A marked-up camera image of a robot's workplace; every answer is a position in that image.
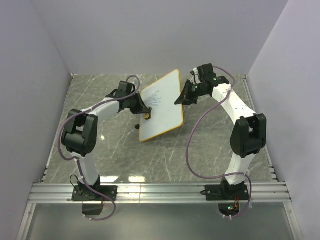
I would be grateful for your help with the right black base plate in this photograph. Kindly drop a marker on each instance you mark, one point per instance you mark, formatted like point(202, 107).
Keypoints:
point(225, 193)

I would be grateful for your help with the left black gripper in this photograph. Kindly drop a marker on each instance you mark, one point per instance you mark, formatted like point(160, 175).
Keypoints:
point(142, 107)

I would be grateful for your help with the yellow black eraser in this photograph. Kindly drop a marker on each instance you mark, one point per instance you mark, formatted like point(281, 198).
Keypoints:
point(147, 116)

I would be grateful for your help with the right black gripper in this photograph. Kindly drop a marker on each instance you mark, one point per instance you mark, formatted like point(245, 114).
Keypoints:
point(185, 95)

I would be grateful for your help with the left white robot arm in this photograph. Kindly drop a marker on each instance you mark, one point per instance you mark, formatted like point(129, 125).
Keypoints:
point(80, 133)

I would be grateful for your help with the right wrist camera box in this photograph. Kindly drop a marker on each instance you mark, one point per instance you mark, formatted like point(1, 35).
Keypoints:
point(206, 72)

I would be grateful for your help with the aluminium front rail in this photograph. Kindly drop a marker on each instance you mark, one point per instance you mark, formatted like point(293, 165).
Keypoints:
point(156, 193)

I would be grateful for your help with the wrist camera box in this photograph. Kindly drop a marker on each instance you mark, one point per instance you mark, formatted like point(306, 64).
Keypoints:
point(206, 72)
point(125, 89)

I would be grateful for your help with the yellow framed whiteboard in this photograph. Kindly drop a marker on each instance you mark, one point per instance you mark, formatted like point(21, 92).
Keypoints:
point(165, 115)

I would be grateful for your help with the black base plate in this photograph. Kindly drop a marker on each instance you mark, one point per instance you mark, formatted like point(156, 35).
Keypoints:
point(110, 192)
point(225, 193)

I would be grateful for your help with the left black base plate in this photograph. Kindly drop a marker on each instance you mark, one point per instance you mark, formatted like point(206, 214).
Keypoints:
point(110, 192)

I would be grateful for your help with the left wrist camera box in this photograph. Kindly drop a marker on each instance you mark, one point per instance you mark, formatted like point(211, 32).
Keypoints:
point(125, 89)

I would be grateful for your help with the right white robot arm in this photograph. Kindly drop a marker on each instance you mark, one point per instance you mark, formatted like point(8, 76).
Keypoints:
point(248, 136)

